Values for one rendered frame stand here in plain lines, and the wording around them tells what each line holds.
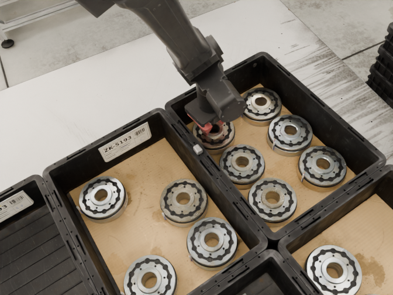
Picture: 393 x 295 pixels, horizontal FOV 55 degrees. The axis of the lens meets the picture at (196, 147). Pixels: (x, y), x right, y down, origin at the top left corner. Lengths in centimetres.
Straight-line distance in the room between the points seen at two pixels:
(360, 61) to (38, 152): 181
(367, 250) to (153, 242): 44
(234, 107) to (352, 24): 197
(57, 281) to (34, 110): 62
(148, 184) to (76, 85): 55
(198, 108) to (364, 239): 43
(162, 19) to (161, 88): 79
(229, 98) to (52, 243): 49
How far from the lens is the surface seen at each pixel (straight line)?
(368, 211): 89
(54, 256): 89
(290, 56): 132
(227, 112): 71
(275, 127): 92
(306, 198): 87
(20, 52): 272
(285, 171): 90
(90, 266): 74
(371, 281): 84
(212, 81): 71
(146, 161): 92
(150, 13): 43
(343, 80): 128
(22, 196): 89
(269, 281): 80
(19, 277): 90
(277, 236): 72
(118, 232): 86
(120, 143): 88
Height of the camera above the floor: 160
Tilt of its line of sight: 57 degrees down
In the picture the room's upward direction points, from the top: 8 degrees counter-clockwise
